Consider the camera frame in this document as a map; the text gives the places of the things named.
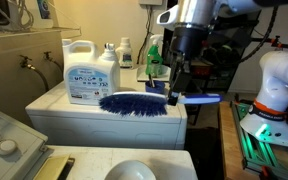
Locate blue and white package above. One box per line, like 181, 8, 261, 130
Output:
36, 0, 54, 21

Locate white laundry machine with dial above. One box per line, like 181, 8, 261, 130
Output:
0, 109, 199, 180

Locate white bowl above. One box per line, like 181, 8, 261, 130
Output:
103, 159, 158, 180

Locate gold dispenser flap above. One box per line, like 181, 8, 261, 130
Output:
33, 153, 76, 180

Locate blue cup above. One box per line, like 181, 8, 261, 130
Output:
144, 79, 166, 96

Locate black storage rack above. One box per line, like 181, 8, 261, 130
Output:
162, 9, 262, 94

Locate white round dial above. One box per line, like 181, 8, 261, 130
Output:
0, 138, 18, 157

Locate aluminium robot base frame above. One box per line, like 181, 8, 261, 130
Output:
230, 99, 288, 180

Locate white and blue brush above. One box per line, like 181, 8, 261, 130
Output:
98, 90, 224, 118

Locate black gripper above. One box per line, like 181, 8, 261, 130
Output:
166, 25, 204, 108

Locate green spray bottle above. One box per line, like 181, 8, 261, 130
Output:
145, 33, 165, 78

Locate small white bottle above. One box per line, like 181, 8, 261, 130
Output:
114, 36, 134, 70

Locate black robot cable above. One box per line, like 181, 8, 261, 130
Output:
239, 4, 281, 63

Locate black water hose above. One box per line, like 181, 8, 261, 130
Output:
29, 64, 51, 93
50, 57, 65, 74

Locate dark wall faucet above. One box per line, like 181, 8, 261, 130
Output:
18, 54, 37, 71
43, 50, 56, 63

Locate black marker pen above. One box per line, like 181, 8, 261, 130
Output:
147, 73, 156, 88

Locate white cable bundle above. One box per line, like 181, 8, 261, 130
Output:
0, 0, 35, 33

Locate wall shelf board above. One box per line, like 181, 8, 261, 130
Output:
0, 26, 83, 42

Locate wooden board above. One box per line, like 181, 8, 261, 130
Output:
218, 100, 249, 180

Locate red clamp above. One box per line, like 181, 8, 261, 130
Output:
271, 34, 284, 51

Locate large white detergent jug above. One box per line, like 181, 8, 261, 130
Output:
61, 39, 122, 107

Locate black wall cables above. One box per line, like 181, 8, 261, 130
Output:
136, 4, 153, 65

